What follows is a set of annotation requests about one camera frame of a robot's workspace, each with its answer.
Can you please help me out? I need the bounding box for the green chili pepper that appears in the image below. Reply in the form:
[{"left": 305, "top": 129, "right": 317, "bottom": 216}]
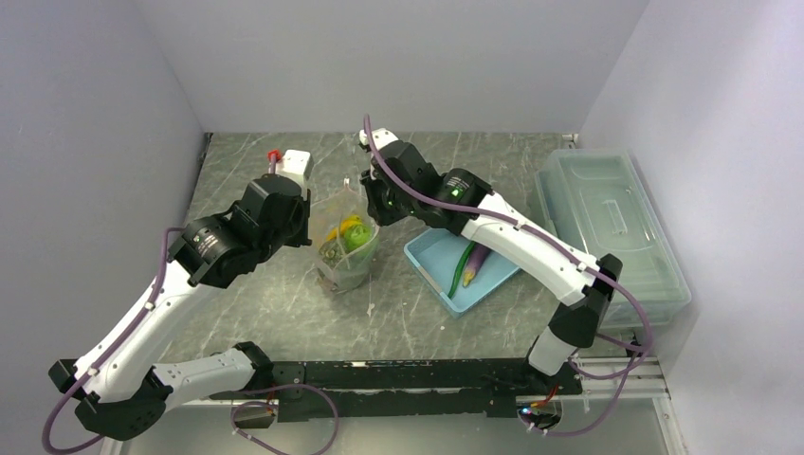
[{"left": 447, "top": 242, "right": 475, "bottom": 299}]

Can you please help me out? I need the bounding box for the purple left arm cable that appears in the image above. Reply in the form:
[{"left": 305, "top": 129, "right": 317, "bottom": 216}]
[{"left": 41, "top": 226, "right": 187, "bottom": 455}]

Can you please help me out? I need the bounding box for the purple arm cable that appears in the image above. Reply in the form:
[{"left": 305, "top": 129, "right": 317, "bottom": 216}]
[
  {"left": 362, "top": 114, "right": 654, "bottom": 439},
  {"left": 41, "top": 226, "right": 187, "bottom": 455}
]

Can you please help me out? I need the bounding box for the purple eggplant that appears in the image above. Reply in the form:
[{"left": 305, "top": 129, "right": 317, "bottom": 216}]
[{"left": 462, "top": 243, "right": 490, "bottom": 287}]

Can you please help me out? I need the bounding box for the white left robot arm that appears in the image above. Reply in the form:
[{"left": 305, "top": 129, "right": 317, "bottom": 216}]
[{"left": 49, "top": 173, "right": 311, "bottom": 441}]

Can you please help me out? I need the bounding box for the green lime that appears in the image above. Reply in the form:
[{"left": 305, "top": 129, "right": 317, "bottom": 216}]
[{"left": 343, "top": 224, "right": 373, "bottom": 252}]

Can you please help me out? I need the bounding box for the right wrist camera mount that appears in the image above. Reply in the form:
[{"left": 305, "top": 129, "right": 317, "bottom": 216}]
[{"left": 358, "top": 128, "right": 399, "bottom": 152}]

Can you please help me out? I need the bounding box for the clear plastic storage box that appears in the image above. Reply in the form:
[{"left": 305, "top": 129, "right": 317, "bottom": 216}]
[{"left": 528, "top": 149, "right": 691, "bottom": 326}]

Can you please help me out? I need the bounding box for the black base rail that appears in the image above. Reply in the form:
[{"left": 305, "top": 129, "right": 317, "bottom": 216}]
[{"left": 270, "top": 358, "right": 582, "bottom": 423}]

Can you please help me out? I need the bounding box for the clear zip top bag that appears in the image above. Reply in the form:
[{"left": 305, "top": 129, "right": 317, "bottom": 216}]
[{"left": 310, "top": 177, "right": 379, "bottom": 294}]

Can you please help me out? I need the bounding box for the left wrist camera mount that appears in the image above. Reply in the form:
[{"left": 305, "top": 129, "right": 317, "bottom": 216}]
[{"left": 267, "top": 149, "right": 314, "bottom": 191}]

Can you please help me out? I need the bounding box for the yellow banana bunch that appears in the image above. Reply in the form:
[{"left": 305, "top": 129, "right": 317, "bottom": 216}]
[{"left": 324, "top": 214, "right": 363, "bottom": 242}]

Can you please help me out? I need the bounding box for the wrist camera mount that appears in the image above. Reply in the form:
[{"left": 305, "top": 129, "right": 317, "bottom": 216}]
[
  {"left": 267, "top": 149, "right": 314, "bottom": 191},
  {"left": 358, "top": 128, "right": 399, "bottom": 152}
]

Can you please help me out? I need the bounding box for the green netted melon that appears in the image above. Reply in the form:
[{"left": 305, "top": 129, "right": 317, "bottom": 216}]
[{"left": 319, "top": 239, "right": 348, "bottom": 267}]

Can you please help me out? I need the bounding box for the blue plastic basket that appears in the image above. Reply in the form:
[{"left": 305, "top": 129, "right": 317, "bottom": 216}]
[{"left": 404, "top": 228, "right": 520, "bottom": 319}]

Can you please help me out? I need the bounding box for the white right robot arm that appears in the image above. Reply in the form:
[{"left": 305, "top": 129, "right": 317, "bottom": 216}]
[{"left": 359, "top": 131, "right": 622, "bottom": 393}]

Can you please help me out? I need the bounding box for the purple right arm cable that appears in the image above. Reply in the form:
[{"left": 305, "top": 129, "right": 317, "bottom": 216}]
[{"left": 362, "top": 114, "right": 654, "bottom": 439}]

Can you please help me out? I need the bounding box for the aluminium frame rail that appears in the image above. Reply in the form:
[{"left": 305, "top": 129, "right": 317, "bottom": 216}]
[{"left": 99, "top": 357, "right": 685, "bottom": 455}]

